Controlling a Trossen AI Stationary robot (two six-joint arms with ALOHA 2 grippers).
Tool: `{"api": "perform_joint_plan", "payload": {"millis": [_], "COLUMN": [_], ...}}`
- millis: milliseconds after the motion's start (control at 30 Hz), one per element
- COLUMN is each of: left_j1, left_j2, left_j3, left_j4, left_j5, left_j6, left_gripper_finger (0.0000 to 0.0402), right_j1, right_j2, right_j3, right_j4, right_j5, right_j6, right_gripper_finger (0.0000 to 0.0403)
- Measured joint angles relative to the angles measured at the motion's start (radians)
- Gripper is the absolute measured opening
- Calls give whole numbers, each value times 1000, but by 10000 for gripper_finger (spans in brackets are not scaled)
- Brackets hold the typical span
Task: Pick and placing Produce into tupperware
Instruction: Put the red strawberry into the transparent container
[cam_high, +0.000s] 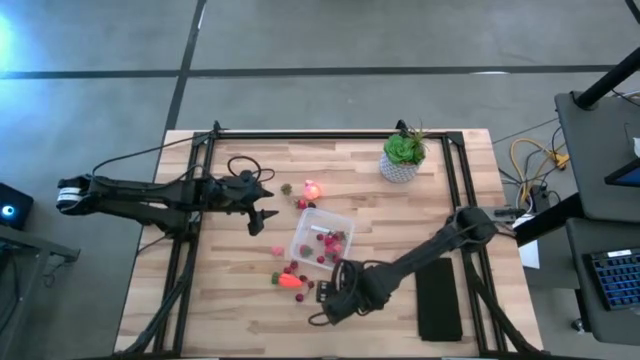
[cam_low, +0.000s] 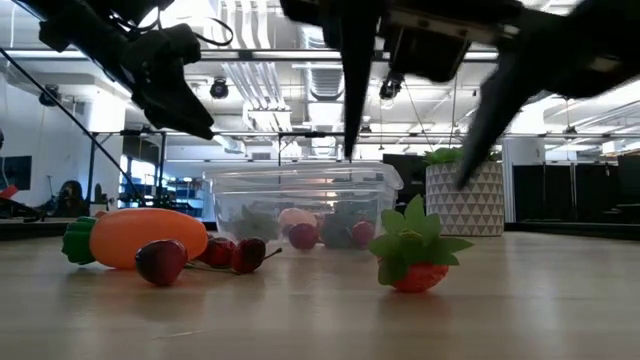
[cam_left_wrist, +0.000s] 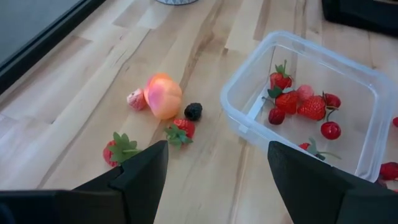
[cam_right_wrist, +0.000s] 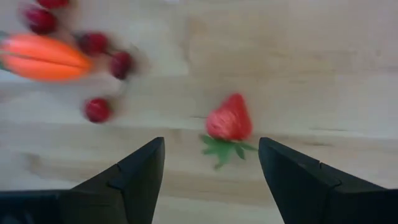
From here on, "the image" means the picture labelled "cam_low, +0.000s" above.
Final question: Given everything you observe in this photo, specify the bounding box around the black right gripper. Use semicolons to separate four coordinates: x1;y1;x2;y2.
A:
278;0;640;162

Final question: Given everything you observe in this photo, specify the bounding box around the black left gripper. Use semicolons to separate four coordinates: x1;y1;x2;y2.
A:
122;49;216;141

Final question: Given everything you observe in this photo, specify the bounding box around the clear plastic tupperware container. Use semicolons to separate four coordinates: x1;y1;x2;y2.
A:
202;160;405;251

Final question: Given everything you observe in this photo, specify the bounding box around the orange toy carrot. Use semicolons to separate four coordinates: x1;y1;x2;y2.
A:
61;207;210;271

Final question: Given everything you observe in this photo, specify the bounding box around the red toy cherry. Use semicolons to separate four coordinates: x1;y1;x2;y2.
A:
134;238;189;288
196;236;237;269
351;220;376;250
288;222;319;251
230;237;284;275

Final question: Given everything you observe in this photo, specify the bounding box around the pink toy peach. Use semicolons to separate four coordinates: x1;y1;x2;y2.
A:
277;207;319;236

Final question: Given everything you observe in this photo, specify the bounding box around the black ceiling spotlight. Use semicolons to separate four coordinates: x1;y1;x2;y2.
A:
38;83;62;108
208;76;230;100
378;69;405;101

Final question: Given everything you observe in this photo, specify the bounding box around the long linear ceiling light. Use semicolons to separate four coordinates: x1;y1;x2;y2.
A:
0;48;501;62

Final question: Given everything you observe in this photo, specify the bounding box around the black cabinet row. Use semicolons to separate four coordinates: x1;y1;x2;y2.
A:
512;152;640;225

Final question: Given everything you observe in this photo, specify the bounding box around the succulent in white patterned pot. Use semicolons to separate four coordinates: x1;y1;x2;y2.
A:
422;146;506;238

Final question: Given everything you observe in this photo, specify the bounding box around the person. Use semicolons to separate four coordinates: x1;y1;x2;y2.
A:
52;179;86;219

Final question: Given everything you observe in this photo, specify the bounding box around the silver ventilation duct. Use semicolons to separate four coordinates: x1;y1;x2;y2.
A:
298;22;346;104

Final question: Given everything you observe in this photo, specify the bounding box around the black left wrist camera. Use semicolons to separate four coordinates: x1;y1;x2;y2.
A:
144;22;203;66

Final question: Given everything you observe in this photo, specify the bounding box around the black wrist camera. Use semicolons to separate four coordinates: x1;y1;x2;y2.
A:
387;24;472;84
144;22;203;66

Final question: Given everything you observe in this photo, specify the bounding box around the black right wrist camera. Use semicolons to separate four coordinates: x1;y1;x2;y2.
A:
387;24;472;84

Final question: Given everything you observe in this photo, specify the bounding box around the thin black cable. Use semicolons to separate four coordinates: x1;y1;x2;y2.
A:
0;46;149;206

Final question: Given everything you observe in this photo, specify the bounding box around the dark wall monitor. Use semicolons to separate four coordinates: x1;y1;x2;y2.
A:
0;155;33;192

